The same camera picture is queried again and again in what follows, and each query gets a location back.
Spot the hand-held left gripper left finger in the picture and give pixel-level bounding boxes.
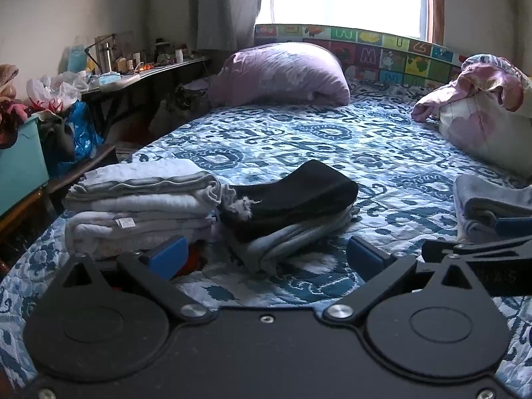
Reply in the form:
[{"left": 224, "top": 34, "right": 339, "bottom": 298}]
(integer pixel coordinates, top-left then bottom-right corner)
[{"left": 62, "top": 235, "right": 214, "bottom": 325}]

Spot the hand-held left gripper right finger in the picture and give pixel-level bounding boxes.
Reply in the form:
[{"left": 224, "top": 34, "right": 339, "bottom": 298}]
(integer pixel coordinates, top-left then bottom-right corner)
[{"left": 324, "top": 236, "right": 478, "bottom": 325}]

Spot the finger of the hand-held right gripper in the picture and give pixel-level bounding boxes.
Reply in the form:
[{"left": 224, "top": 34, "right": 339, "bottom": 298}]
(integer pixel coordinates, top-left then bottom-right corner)
[
  {"left": 490, "top": 213, "right": 532, "bottom": 239},
  {"left": 422, "top": 238, "right": 532, "bottom": 262}
]

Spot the light grey garment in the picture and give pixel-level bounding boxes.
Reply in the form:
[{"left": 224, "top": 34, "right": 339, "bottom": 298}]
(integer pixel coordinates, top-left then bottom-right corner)
[{"left": 453, "top": 173, "right": 532, "bottom": 242}]

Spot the black garment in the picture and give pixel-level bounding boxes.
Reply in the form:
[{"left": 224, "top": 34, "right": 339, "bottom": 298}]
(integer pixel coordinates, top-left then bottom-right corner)
[{"left": 217, "top": 160, "right": 359, "bottom": 242}]

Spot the brown clothes pile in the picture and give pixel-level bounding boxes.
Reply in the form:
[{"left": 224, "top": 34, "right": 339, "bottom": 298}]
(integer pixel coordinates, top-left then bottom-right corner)
[{"left": 0, "top": 64, "right": 35, "bottom": 149}]

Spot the orange cloth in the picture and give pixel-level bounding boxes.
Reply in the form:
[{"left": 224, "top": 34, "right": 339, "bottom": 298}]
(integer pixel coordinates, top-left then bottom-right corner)
[{"left": 175, "top": 243, "right": 206, "bottom": 279}]

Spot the white folded garment with tag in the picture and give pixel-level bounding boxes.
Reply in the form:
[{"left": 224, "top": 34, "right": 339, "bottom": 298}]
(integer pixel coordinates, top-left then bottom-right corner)
[{"left": 66, "top": 211, "right": 217, "bottom": 260}]

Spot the light blue folded garment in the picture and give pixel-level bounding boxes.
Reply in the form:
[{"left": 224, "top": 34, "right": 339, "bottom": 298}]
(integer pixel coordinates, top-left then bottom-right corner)
[{"left": 226, "top": 205, "right": 361, "bottom": 276}]

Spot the blue patterned bed quilt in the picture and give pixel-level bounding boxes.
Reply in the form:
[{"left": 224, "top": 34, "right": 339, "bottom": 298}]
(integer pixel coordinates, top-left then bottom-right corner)
[{"left": 0, "top": 79, "right": 532, "bottom": 399}]

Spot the dark wooden bench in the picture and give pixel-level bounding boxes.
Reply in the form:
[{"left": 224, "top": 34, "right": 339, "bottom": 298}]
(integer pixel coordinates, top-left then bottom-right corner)
[{"left": 42, "top": 143, "right": 120, "bottom": 200}]

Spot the blue plastic bag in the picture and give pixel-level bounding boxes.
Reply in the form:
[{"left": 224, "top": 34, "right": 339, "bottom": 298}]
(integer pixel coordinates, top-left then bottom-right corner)
[{"left": 50, "top": 101, "right": 106, "bottom": 165}]

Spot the dark patterned bag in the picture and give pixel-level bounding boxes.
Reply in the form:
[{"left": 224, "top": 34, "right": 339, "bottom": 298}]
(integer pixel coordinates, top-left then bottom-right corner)
[{"left": 149, "top": 83, "right": 210, "bottom": 134}]

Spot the pink floral duvet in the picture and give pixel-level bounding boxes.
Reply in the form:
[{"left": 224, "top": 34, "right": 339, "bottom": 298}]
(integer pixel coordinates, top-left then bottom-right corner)
[{"left": 411, "top": 53, "right": 530, "bottom": 122}]

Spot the teal storage box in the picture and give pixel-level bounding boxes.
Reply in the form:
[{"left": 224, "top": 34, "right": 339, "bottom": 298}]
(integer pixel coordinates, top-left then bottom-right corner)
[{"left": 0, "top": 115, "right": 51, "bottom": 217}]

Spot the black desk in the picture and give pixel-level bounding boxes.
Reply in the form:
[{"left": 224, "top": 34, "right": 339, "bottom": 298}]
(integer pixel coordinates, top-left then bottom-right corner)
[{"left": 80, "top": 55, "right": 212, "bottom": 144}]

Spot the white plastic bag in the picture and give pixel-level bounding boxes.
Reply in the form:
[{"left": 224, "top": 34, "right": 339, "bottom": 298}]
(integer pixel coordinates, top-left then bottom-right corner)
[{"left": 26, "top": 70, "right": 91, "bottom": 112}]

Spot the colourful alphabet play mat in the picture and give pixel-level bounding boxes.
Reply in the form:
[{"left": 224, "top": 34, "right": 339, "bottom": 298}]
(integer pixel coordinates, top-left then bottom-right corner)
[{"left": 253, "top": 24, "right": 475, "bottom": 89}]

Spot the purple pillow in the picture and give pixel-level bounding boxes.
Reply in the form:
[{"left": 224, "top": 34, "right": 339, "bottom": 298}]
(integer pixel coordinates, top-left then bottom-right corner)
[{"left": 207, "top": 43, "right": 352, "bottom": 108}]

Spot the dark jar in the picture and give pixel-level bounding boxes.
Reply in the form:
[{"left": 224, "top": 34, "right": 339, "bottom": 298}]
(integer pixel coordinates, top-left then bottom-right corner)
[{"left": 155, "top": 38, "right": 174, "bottom": 62}]

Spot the desk lamp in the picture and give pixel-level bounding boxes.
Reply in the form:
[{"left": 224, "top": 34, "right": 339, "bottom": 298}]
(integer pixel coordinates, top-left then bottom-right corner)
[{"left": 84, "top": 33, "right": 118, "bottom": 72}]

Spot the blue packet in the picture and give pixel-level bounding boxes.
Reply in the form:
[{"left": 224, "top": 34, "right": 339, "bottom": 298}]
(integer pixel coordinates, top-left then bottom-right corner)
[{"left": 66, "top": 45, "right": 87, "bottom": 72}]

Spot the grey curtain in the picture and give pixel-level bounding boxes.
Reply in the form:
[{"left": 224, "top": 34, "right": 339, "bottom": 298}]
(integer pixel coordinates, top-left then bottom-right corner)
[{"left": 195, "top": 0, "right": 262, "bottom": 53}]

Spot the wooden window frame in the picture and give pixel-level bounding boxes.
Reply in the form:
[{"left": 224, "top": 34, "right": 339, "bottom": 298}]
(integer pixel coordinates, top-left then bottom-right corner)
[{"left": 425, "top": 0, "right": 446, "bottom": 46}]

